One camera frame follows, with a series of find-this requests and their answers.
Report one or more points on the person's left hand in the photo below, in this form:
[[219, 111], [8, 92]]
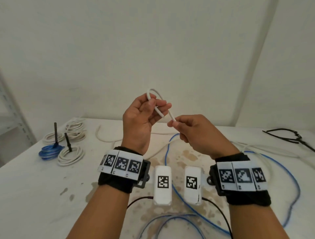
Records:
[[135, 123]]

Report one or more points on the person's right hand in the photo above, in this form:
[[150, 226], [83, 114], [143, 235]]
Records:
[[204, 135]]

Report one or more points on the person's left forearm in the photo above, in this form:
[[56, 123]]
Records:
[[101, 216]]

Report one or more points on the black left wristband with markers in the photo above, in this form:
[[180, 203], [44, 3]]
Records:
[[113, 184]]

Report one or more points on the black wristband with markers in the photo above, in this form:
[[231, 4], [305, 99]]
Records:
[[251, 198], [113, 184]]

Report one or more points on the black right wristband with markers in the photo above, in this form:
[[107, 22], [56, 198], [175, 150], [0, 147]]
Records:
[[251, 198]]

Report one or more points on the grey metal shelf rack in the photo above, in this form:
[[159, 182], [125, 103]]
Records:
[[14, 128]]

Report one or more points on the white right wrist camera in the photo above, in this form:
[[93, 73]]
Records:
[[192, 197]]

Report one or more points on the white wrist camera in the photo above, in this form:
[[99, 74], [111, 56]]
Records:
[[162, 197], [192, 197]]

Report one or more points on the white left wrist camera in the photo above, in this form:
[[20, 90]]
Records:
[[162, 197]]

